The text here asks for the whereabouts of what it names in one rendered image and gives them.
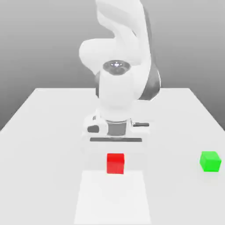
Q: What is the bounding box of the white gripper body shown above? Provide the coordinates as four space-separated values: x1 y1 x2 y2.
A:
82 134 150 150

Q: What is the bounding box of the small red cube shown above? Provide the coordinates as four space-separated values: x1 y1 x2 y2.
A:
106 153 125 175

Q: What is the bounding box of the small green cube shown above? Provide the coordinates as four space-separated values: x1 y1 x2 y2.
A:
200 151 222 173

